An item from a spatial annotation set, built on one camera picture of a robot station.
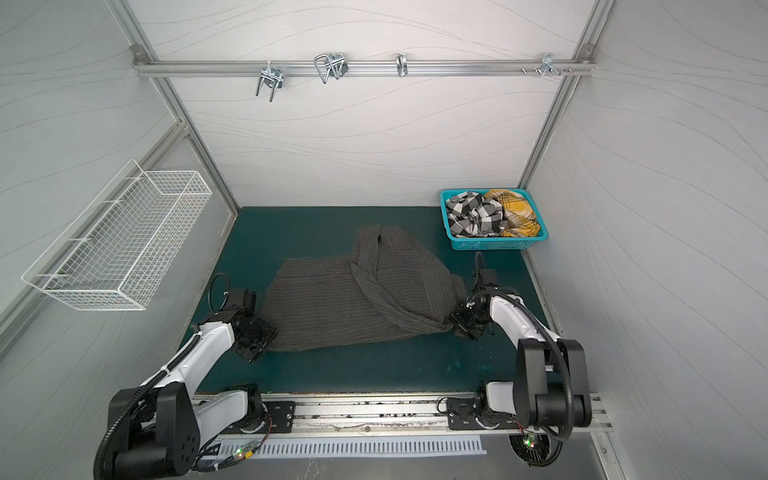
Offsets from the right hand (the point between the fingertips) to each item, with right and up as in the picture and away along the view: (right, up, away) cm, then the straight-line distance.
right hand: (454, 319), depth 87 cm
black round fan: (+16, -27, -15) cm, 35 cm away
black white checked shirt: (+10, +32, +21) cm, 40 cm away
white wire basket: (-81, +19, -20) cm, 85 cm away
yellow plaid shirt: (+27, +31, +17) cm, 44 cm away
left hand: (-53, -4, -1) cm, 53 cm away
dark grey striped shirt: (-19, +9, +11) cm, 23 cm away
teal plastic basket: (+16, +22, +14) cm, 31 cm away
